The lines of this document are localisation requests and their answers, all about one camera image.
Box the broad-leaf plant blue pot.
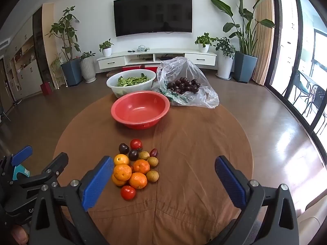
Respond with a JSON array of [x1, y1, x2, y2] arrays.
[[211, 0, 276, 83]]

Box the red boxes under cabinet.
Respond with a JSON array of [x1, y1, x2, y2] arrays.
[[122, 65, 158, 73]]

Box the clear plastic bag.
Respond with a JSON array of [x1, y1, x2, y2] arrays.
[[153, 57, 220, 109]]

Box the orange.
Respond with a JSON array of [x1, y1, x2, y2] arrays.
[[112, 174, 127, 187], [114, 154, 130, 166], [133, 159, 151, 175], [128, 172, 148, 190], [113, 164, 132, 182]]

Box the tall tree plant blue pot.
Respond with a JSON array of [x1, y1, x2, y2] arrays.
[[46, 6, 83, 87]]

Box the plant on wire stand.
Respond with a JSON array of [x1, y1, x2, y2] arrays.
[[50, 55, 67, 88]]

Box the pile of bagged plums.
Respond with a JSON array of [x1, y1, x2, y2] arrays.
[[167, 77, 202, 95]]

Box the white television cabinet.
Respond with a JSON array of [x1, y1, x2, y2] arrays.
[[96, 48, 217, 70]]

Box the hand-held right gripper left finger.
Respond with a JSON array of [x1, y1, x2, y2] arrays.
[[28, 155, 114, 245]]

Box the bushy plant tall white pot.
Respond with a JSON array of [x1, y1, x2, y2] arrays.
[[215, 37, 236, 79]]

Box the white plastic bowl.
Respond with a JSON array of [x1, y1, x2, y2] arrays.
[[106, 69, 156, 99]]

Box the black framed glass sliding door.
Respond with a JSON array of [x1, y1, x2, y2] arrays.
[[266, 0, 327, 159]]

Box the beige curtain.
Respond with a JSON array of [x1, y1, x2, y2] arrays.
[[252, 0, 274, 86]]

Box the outdoor metal chairs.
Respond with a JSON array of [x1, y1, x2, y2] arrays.
[[286, 68, 327, 119]]

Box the small plant white pot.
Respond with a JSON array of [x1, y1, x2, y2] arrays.
[[99, 38, 114, 57], [195, 33, 215, 53]]

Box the red plastic bowl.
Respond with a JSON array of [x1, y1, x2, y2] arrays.
[[111, 91, 170, 130]]

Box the green printed plastic bag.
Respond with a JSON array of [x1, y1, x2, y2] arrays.
[[160, 88, 191, 105]]

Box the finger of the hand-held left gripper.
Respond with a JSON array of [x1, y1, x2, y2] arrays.
[[0, 145, 33, 182], [15, 152, 69, 192]]

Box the white wall cabinets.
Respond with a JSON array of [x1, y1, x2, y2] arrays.
[[5, 34, 43, 101]]

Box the plant in white ribbed pot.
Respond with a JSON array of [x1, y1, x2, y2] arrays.
[[80, 52, 96, 83]]

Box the wall-mounted black television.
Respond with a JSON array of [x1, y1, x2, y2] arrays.
[[113, 0, 193, 37]]

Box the leafy green vegetables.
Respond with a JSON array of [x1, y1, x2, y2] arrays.
[[117, 73, 151, 87]]

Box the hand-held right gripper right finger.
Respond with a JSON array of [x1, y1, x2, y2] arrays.
[[209, 156, 299, 245]]

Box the green tomato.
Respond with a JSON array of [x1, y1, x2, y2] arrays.
[[146, 170, 159, 183]]

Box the beige sofa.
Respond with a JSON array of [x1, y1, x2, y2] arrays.
[[296, 194, 327, 245]]

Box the person's left hand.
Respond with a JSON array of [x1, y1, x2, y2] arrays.
[[11, 225, 29, 245]]

